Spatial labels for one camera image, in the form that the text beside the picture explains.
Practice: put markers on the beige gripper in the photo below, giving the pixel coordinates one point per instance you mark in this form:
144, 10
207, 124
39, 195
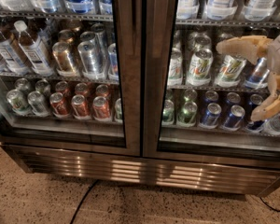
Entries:
255, 47

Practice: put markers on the green silver can left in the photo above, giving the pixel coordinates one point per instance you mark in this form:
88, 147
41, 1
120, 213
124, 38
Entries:
18, 102

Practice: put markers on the green can lower shelf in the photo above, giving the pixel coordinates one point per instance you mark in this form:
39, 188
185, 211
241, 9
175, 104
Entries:
186, 116

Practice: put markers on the fridge glass door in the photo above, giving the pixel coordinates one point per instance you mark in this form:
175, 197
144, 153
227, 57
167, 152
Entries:
183, 147
113, 28

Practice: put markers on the silver soda can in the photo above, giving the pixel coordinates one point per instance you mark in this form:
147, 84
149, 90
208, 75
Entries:
91, 59

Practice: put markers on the white green can right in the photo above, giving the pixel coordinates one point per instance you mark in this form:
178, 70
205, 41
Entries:
230, 71

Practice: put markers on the red soda can left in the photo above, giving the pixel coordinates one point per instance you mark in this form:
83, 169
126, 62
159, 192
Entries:
60, 105

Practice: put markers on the brown tea bottle right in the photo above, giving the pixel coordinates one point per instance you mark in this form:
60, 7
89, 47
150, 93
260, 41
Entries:
35, 49

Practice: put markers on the white green can centre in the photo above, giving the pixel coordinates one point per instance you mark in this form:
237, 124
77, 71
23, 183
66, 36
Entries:
199, 66

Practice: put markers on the red soda can right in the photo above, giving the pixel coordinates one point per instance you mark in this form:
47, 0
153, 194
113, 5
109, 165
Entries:
101, 108

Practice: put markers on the blue can lower right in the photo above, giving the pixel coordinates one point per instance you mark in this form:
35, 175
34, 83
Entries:
233, 120

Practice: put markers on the red soda can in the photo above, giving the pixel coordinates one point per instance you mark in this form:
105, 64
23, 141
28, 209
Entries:
81, 107
60, 105
101, 108

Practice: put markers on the steel fridge base grille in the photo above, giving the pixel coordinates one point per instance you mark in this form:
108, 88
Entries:
174, 174

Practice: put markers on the gold soda can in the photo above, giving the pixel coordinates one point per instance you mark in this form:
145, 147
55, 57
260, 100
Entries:
65, 59

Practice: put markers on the blue can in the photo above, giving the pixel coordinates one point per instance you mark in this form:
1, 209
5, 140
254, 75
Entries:
209, 119
233, 120

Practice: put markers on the brown tea bottle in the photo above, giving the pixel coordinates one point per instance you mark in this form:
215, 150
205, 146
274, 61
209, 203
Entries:
10, 50
35, 49

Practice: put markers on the brown tea bottle left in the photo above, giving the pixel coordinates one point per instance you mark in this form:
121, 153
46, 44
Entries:
10, 50

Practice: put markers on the blue can lower left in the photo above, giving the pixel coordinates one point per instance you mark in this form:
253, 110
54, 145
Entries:
209, 119

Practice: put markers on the red soda can middle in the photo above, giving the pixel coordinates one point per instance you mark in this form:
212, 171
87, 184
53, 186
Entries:
81, 107

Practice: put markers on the white green can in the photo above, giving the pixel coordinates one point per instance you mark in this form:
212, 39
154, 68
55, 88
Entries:
230, 71
199, 66

